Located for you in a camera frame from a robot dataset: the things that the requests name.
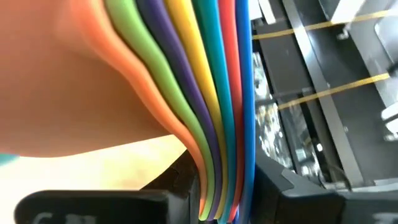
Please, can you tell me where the yellow measuring cup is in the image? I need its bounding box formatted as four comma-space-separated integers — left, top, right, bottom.
164, 0, 230, 220

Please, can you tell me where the orange measuring cup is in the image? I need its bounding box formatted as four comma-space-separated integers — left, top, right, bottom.
0, 0, 208, 216

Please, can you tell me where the purple measuring cup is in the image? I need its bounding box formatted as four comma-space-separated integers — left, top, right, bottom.
135, 0, 223, 221

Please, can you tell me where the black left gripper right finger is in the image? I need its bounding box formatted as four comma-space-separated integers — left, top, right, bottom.
251, 152, 346, 224

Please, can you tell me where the thin yellow hanging cable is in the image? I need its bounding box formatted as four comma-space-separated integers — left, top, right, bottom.
252, 8, 398, 40
276, 72, 392, 111

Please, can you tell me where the teal measuring cup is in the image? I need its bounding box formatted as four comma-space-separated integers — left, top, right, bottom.
190, 0, 238, 224

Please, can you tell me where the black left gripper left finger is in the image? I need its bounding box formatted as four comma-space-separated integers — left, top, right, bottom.
141, 151, 200, 224

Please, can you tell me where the red measuring cup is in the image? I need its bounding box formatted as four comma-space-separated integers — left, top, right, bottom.
216, 0, 246, 222

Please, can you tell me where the blue measuring cup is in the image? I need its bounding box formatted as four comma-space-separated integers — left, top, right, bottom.
233, 0, 257, 224

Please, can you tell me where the teal plastic basket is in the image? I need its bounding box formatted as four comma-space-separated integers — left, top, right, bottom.
0, 152, 20, 167

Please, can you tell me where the green measuring cup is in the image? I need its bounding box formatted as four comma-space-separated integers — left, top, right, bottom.
103, 0, 216, 221

